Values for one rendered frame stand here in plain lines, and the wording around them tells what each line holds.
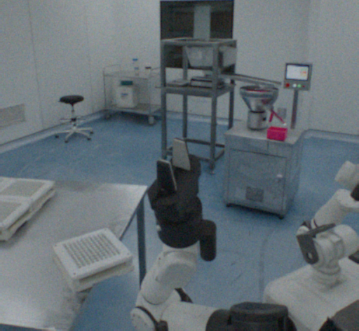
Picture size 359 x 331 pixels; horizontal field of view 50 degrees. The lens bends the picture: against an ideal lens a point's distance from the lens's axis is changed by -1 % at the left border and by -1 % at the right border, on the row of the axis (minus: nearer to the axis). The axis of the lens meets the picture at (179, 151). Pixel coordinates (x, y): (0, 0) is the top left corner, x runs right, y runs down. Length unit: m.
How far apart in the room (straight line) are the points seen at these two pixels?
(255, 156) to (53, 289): 2.41
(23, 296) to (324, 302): 1.05
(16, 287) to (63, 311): 0.24
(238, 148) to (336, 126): 2.92
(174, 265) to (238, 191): 3.00
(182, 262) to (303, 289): 0.29
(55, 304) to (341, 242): 0.99
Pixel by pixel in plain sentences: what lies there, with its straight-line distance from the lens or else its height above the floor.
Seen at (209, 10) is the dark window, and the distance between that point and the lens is 6.56.
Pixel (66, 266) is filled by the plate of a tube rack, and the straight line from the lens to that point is 1.53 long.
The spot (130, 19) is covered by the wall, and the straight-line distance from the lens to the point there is 7.30.
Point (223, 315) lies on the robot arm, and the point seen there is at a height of 1.24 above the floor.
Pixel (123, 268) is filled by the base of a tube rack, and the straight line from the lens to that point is 1.55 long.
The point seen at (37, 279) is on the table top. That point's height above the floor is 0.87.
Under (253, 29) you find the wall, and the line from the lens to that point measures 6.31.
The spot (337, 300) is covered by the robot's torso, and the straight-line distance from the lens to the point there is 0.90.
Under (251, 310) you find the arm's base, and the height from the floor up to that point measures 1.29.
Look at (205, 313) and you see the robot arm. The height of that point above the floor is 1.21.
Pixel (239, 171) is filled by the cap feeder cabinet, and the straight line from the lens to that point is 3.64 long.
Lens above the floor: 1.81
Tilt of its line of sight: 20 degrees down
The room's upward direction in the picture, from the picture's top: straight up
